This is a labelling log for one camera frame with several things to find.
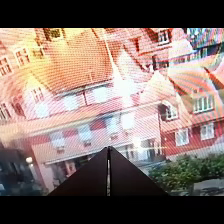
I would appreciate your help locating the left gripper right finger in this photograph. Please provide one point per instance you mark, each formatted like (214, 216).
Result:
(130, 180)

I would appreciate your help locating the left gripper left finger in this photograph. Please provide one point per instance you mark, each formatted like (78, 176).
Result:
(90, 180)

